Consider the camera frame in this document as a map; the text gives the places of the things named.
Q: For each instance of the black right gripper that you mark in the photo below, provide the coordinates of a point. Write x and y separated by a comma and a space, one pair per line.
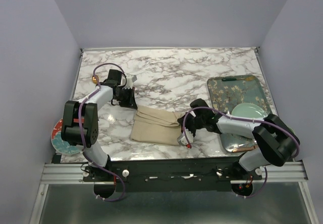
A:
189, 116

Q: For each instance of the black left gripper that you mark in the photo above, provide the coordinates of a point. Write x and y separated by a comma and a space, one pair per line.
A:
131, 102

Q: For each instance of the beige linen napkin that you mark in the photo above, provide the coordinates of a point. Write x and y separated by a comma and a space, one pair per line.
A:
156, 126

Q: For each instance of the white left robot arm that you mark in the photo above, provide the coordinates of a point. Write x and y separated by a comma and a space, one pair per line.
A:
80, 118

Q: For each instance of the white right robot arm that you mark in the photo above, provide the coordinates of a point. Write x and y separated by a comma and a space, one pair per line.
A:
276, 143

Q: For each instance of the floral teal serving tray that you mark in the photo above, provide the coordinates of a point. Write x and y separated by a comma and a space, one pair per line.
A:
228, 92

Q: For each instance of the gold spoon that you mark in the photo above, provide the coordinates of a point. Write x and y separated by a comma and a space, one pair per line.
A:
95, 79

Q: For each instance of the mint green plate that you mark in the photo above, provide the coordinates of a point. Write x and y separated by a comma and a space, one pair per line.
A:
249, 110

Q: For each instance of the red and blue round plate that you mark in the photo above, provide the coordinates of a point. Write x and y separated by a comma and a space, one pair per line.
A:
59, 144

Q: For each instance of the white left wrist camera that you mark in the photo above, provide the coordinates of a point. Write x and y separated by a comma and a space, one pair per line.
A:
130, 81

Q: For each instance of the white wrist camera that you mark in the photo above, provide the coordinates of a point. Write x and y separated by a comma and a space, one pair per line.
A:
186, 139
130, 81

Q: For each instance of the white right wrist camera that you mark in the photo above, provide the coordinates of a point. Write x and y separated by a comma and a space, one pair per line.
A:
186, 139

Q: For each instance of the black mounting base plate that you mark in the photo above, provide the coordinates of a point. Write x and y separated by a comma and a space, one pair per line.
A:
168, 175

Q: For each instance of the aluminium frame rail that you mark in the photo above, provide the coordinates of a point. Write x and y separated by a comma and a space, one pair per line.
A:
65, 174

